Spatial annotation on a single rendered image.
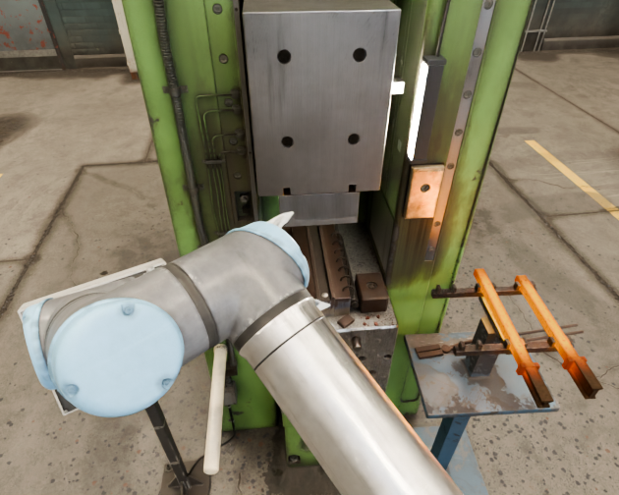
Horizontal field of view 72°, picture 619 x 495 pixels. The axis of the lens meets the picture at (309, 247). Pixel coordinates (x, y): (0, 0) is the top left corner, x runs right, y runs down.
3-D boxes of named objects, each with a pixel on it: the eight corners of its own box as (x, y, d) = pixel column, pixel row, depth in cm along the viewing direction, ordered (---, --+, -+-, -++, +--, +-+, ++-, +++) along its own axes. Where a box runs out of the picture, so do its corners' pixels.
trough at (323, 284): (334, 300, 129) (334, 297, 128) (316, 301, 129) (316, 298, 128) (318, 219, 162) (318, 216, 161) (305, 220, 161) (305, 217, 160)
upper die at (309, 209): (357, 223, 112) (360, 192, 106) (280, 227, 110) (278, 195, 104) (334, 149, 144) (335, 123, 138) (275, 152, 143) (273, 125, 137)
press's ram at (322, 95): (413, 189, 107) (445, 8, 81) (257, 196, 104) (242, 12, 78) (376, 121, 139) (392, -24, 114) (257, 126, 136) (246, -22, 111)
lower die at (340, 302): (349, 314, 134) (351, 296, 129) (285, 319, 133) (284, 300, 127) (331, 234, 166) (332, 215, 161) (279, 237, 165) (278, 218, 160)
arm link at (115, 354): (180, 264, 34) (141, 264, 45) (24, 343, 28) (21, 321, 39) (227, 362, 37) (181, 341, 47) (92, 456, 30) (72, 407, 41)
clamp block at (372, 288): (387, 311, 135) (389, 298, 131) (361, 313, 134) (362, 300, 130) (378, 285, 144) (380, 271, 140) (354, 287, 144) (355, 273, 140)
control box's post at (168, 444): (191, 490, 180) (117, 317, 111) (181, 490, 180) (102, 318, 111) (192, 480, 183) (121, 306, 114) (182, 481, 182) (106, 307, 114)
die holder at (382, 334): (383, 405, 159) (399, 326, 131) (281, 414, 156) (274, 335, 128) (356, 297, 202) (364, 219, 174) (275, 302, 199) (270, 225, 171)
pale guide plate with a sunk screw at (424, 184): (433, 217, 128) (445, 167, 117) (404, 219, 127) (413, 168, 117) (431, 213, 130) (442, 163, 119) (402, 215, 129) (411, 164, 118)
